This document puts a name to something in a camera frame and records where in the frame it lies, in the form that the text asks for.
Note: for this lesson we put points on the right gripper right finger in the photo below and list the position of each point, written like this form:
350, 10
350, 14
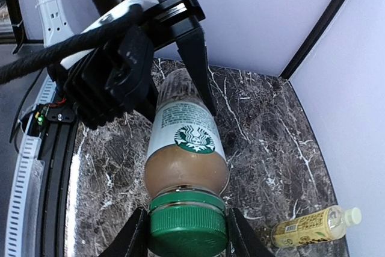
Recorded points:
242, 239

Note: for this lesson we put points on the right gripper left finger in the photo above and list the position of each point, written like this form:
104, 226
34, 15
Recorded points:
133, 238

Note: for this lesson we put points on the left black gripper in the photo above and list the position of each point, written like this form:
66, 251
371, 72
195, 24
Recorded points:
165, 23

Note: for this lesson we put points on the green bottle cap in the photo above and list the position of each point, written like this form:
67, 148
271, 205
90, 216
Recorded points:
187, 223

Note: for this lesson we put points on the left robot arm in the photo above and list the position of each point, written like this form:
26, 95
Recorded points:
106, 11

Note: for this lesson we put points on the yellow tea bottle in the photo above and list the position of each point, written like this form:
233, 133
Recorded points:
326, 225

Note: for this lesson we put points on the white slotted cable duct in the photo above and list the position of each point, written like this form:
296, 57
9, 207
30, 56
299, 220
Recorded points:
23, 224

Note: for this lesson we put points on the black front rail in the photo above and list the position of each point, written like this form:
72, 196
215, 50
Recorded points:
56, 151

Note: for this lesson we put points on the left black frame post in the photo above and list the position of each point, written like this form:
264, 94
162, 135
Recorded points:
313, 37

